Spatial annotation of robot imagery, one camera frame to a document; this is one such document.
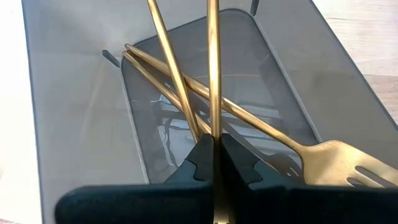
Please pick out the translucent grey plastic bin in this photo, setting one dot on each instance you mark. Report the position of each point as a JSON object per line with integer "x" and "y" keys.
{"x": 77, "y": 109}

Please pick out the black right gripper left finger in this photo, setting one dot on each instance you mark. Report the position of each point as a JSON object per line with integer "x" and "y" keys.
{"x": 140, "y": 205}

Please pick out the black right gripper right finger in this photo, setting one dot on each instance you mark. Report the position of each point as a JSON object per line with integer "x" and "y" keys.
{"x": 311, "y": 205}

